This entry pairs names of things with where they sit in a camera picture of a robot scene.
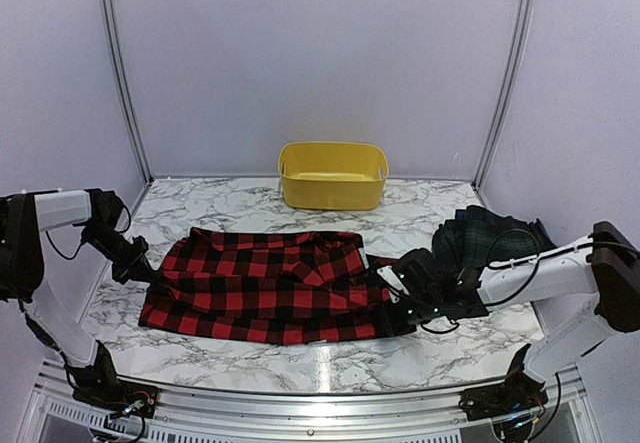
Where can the aluminium front rail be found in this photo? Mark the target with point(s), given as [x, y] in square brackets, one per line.
[192, 414]

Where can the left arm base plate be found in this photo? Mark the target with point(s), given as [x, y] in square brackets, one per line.
[116, 399]

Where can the yellow plastic basket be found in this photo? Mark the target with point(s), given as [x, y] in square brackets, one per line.
[332, 176]

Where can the dark green plaid skirt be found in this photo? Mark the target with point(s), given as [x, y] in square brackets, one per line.
[476, 236]

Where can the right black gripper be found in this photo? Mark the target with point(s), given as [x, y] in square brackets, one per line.
[392, 323]

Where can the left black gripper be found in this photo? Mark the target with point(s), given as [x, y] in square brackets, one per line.
[136, 263]

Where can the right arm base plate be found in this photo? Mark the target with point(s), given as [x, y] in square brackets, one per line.
[497, 400]

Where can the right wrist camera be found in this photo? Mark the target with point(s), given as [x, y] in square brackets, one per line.
[393, 283]

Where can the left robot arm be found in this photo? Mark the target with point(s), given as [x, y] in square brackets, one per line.
[27, 221]

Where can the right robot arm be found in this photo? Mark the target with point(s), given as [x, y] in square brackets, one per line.
[603, 265]

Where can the red black plaid shirt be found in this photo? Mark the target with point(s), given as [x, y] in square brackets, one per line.
[269, 288]

